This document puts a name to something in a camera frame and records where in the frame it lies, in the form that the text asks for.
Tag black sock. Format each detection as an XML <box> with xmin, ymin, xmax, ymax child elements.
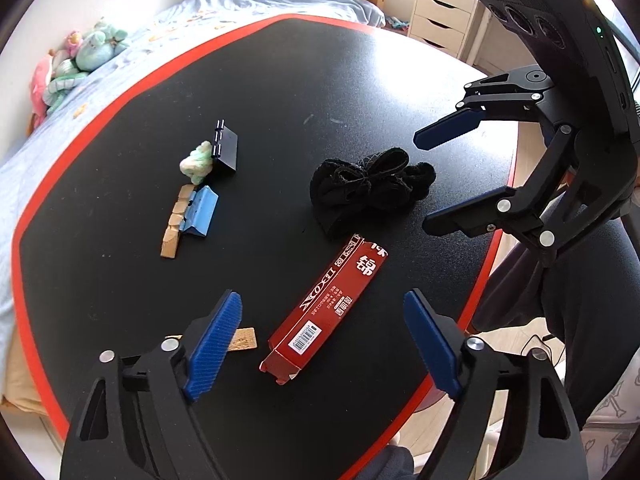
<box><xmin>309</xmin><ymin>148</ymin><xmax>436</xmax><ymax>242</ymax></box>

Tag wooden clothespin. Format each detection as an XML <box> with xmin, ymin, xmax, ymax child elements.
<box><xmin>228</xmin><ymin>327</ymin><xmax>257</xmax><ymax>351</ymax></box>

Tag red cardboard box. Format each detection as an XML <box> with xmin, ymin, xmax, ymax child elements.
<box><xmin>259</xmin><ymin>234</ymin><xmax>388</xmax><ymax>385</ymax></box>

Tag wooden segmented strip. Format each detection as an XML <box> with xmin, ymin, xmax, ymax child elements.
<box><xmin>160</xmin><ymin>184</ymin><xmax>195</xmax><ymax>259</ymax></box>

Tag black binder clip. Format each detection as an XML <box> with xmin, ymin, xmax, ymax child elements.
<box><xmin>210</xmin><ymin>119</ymin><xmax>239</xmax><ymax>179</ymax></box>

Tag blue binder clip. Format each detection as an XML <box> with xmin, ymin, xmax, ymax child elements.
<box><xmin>179</xmin><ymin>185</ymin><xmax>218</xmax><ymax>237</ymax></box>

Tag white green tissue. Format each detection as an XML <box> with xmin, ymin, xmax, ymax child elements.
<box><xmin>179</xmin><ymin>141</ymin><xmax>213</xmax><ymax>185</ymax></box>

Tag white drawer cabinet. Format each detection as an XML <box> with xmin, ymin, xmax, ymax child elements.
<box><xmin>408</xmin><ymin>0</ymin><xmax>480</xmax><ymax>62</ymax></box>

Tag person's legs dark trousers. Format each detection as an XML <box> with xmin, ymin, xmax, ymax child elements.
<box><xmin>471</xmin><ymin>220</ymin><xmax>639</xmax><ymax>426</ymax></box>

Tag plush toy pile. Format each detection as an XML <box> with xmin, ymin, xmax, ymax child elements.
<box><xmin>28</xmin><ymin>22</ymin><xmax>129</xmax><ymax>133</ymax></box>

